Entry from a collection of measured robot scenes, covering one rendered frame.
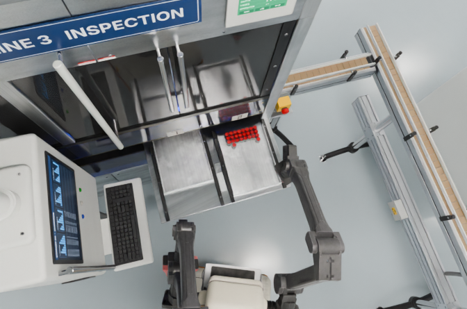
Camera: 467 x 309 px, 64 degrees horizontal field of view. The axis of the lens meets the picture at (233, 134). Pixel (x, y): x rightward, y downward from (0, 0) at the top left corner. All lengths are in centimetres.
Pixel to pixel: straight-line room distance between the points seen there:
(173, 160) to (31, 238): 89
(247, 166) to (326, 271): 90
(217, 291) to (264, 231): 144
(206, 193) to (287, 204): 107
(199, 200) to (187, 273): 71
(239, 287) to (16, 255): 75
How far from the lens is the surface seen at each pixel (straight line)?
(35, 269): 137
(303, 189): 138
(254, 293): 147
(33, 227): 135
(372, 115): 267
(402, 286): 315
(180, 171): 198
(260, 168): 200
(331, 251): 125
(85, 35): 108
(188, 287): 127
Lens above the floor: 281
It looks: 71 degrees down
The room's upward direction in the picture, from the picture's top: 12 degrees clockwise
